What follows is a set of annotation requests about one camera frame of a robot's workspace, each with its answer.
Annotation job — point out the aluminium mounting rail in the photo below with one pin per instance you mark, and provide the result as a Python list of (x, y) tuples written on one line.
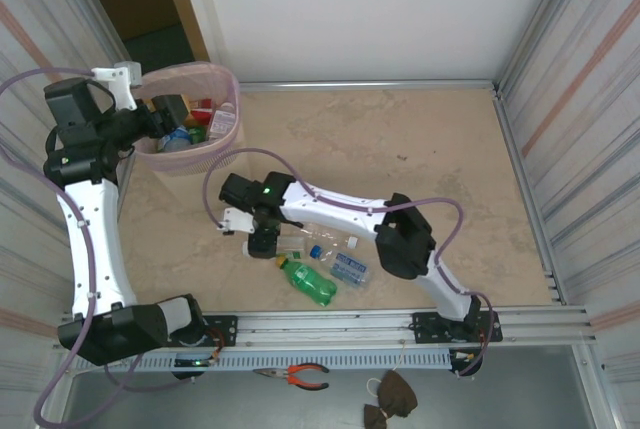
[(325, 326)]

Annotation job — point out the clear bottle green leaf label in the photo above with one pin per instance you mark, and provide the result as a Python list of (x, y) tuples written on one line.
[(292, 246)]

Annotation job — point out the black controller board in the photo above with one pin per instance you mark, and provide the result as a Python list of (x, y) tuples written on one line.
[(465, 359), (192, 363)]

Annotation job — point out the thin aluminium frame bar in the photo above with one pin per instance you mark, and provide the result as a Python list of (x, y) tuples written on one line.
[(400, 84)]

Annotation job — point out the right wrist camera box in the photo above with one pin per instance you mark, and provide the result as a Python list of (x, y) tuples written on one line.
[(237, 219)]

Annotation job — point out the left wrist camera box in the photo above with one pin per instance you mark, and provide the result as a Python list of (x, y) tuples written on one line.
[(127, 74)]

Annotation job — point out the ribbed translucent plastic bin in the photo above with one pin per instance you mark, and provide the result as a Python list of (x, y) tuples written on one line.
[(200, 161)]

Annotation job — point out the purple grape label bottle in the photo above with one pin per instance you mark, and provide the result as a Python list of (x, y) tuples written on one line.
[(222, 121)]

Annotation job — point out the small blue label bottle white cap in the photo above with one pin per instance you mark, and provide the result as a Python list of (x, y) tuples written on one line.
[(175, 140)]

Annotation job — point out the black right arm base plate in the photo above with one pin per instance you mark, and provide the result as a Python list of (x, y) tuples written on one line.
[(425, 326)]

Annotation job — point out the clear bottle blue cap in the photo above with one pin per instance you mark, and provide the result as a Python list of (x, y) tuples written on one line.
[(347, 266)]

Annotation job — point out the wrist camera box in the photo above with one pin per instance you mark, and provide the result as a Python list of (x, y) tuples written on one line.
[(237, 219), (127, 74)]

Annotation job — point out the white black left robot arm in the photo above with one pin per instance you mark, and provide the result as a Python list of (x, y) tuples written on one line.
[(95, 239)]

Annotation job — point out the brown cloth mask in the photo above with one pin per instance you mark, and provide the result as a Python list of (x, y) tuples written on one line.
[(395, 394)]

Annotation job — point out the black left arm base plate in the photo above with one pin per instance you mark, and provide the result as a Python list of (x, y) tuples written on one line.
[(222, 331)]

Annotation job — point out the red label orange drink bottle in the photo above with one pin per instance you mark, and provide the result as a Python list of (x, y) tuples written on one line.
[(202, 115)]

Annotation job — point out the clear bottle white cap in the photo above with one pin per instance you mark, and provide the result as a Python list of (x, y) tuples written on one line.
[(327, 237)]

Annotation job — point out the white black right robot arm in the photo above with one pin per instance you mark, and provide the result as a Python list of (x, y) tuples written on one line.
[(330, 209)]

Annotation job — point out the small brown cloth pouch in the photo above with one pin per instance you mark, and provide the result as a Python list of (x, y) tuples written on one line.
[(374, 416)]

